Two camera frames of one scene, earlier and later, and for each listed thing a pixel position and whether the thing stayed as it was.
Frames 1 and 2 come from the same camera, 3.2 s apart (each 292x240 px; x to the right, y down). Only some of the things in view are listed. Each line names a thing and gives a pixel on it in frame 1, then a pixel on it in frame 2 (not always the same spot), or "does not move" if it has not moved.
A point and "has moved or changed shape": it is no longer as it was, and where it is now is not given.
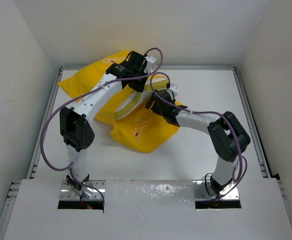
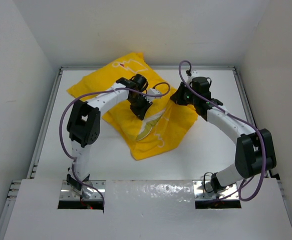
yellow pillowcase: [142, 131] has moved or changed shape
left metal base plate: [67, 193] does not move
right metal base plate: [201, 193] does not move
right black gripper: [154, 107] to [177, 96]
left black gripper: [139, 87] to [140, 112]
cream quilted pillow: [131, 103] to [148, 123]
